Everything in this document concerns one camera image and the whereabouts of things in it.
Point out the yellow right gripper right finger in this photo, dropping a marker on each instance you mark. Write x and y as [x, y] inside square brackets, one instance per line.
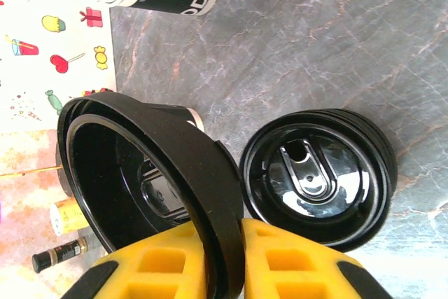
[290, 271]

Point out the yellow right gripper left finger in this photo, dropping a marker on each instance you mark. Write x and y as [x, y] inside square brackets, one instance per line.
[161, 271]

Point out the black plastic cup lid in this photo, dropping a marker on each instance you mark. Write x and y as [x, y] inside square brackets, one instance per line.
[182, 145]

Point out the white printed paper bag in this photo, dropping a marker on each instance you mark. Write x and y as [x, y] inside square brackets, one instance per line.
[52, 78]

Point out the stack of black cup lids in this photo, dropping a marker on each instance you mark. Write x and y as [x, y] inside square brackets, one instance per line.
[315, 176]

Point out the small black bottle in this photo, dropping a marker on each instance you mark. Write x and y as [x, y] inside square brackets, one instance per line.
[57, 255]

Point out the gold tin can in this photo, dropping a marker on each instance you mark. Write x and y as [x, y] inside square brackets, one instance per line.
[70, 216]

